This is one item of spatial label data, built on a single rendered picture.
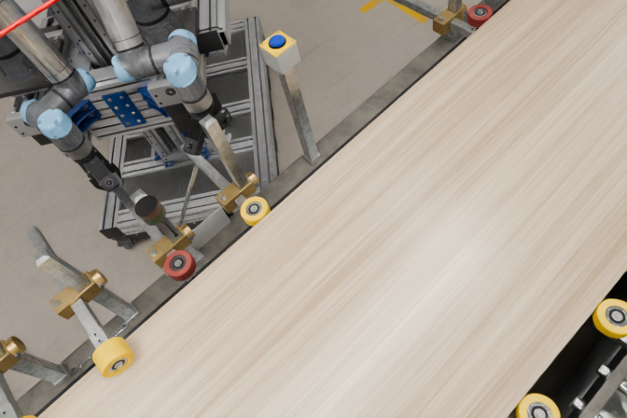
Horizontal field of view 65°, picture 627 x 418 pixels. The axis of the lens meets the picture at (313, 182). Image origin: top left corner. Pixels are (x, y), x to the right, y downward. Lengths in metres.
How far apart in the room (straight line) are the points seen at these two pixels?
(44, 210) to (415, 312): 2.31
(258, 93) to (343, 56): 0.66
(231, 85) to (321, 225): 1.55
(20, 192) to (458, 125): 2.51
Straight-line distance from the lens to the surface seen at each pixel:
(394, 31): 3.13
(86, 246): 2.78
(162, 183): 2.48
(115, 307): 1.54
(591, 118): 1.55
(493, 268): 1.26
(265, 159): 2.33
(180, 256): 1.40
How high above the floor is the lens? 2.06
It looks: 56 degrees down
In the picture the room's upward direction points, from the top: 18 degrees counter-clockwise
